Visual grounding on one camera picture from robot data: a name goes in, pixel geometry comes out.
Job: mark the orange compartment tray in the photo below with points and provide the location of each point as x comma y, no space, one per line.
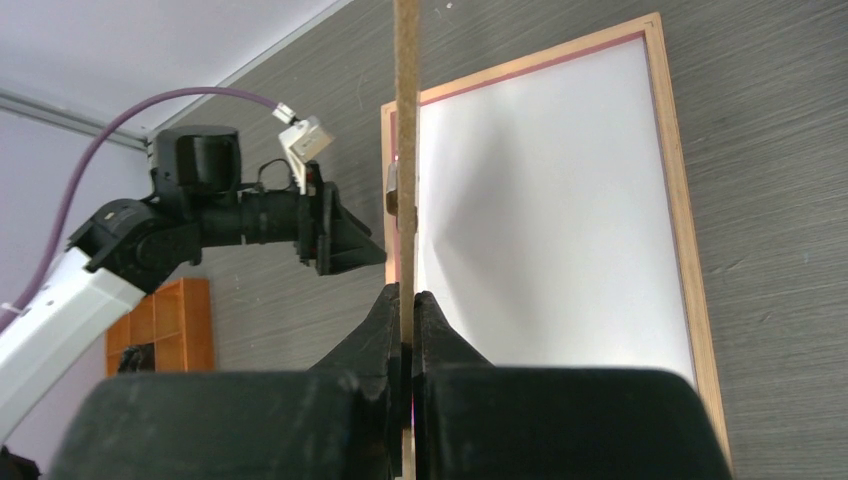
176,321

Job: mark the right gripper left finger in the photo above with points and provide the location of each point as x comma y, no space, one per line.
335,420

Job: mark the brown frame backing board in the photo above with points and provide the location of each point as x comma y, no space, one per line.
407,61

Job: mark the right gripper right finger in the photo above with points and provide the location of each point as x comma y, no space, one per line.
476,420

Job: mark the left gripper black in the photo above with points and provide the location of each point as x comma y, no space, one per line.
200,191

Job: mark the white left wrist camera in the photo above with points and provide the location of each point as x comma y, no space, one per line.
301,142

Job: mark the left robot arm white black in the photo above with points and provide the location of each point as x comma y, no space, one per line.
128,248

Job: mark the pink wooden picture frame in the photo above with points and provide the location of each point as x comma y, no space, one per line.
648,28

